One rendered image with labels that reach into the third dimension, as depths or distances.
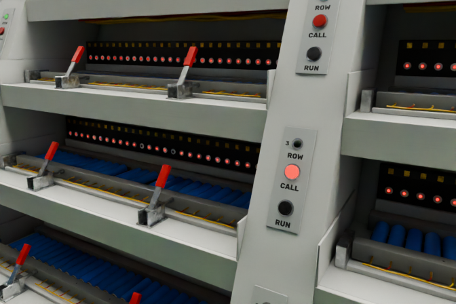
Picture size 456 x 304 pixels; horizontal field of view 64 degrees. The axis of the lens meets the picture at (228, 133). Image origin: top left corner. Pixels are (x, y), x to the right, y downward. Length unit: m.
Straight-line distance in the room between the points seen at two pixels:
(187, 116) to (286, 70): 0.16
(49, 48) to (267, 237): 0.70
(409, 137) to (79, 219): 0.49
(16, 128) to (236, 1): 0.57
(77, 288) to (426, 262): 0.54
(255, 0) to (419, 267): 0.40
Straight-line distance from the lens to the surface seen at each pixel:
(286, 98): 0.46
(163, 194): 0.60
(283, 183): 0.44
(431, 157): 0.44
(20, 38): 0.92
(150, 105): 0.57
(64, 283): 0.75
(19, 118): 0.92
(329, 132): 0.44
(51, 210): 0.70
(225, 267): 0.48
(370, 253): 0.49
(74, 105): 0.71
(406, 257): 0.48
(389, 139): 0.43
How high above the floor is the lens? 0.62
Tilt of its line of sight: 7 degrees up
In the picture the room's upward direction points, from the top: 12 degrees clockwise
